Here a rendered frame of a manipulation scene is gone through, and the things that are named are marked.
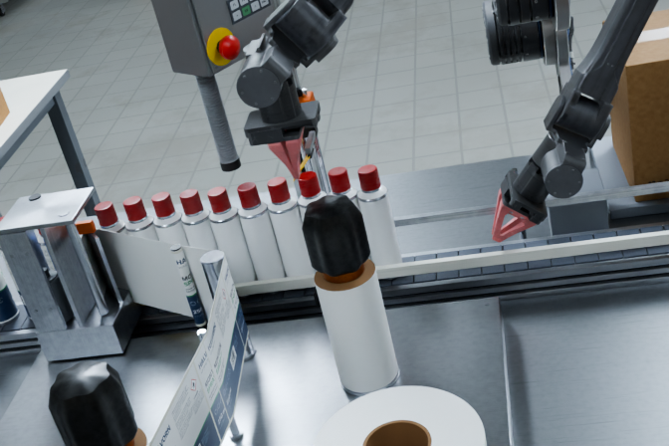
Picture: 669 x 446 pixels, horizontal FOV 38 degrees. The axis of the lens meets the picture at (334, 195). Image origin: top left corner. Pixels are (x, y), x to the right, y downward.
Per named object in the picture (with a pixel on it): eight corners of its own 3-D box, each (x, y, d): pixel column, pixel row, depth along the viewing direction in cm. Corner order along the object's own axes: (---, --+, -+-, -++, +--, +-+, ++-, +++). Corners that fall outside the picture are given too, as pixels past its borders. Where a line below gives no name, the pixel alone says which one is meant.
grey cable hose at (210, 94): (219, 172, 172) (186, 63, 163) (223, 163, 175) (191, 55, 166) (239, 170, 172) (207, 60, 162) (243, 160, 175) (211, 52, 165)
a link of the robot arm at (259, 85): (340, 35, 132) (295, -10, 129) (334, 65, 121) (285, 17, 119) (280, 93, 136) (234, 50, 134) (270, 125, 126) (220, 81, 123)
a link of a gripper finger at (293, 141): (311, 185, 137) (296, 125, 133) (262, 193, 138) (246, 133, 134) (316, 164, 143) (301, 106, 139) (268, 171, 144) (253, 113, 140)
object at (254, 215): (258, 297, 171) (228, 195, 161) (263, 280, 175) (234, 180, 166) (287, 293, 170) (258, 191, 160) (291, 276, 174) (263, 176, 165)
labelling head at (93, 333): (47, 361, 166) (-9, 234, 154) (72, 317, 177) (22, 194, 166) (123, 353, 163) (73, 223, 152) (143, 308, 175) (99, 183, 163)
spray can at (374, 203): (374, 283, 167) (350, 178, 157) (375, 266, 171) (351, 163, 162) (404, 278, 166) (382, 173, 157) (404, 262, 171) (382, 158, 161)
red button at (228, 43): (209, 40, 151) (222, 41, 149) (226, 31, 154) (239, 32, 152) (216, 62, 153) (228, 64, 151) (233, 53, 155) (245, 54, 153)
